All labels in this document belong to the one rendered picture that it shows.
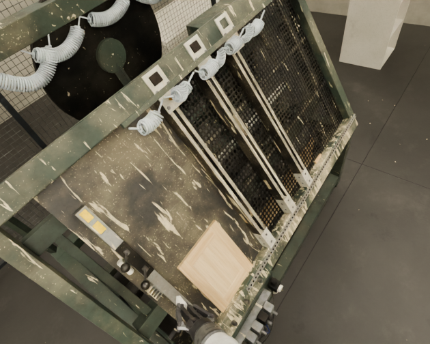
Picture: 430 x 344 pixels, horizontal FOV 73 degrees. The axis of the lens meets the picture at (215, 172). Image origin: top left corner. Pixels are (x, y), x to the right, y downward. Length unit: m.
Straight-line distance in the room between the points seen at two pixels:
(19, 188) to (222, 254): 1.00
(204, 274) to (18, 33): 1.37
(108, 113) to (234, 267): 1.05
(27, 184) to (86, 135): 0.26
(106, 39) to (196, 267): 1.28
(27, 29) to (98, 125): 0.55
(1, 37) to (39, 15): 0.19
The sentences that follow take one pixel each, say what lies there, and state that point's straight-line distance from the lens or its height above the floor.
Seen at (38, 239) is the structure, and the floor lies 1.69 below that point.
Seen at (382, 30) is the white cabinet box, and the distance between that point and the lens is 4.63.
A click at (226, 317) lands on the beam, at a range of 1.73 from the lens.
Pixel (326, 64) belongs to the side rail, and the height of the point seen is 1.32.
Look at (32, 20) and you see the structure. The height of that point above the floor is 2.17.
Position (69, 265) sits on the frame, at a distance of 2.36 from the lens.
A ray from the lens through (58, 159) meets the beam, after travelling 1.16.
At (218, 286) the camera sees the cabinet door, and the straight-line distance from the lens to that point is 1.67.
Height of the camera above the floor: 2.58
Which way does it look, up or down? 50 degrees down
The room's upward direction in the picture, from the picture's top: 15 degrees counter-clockwise
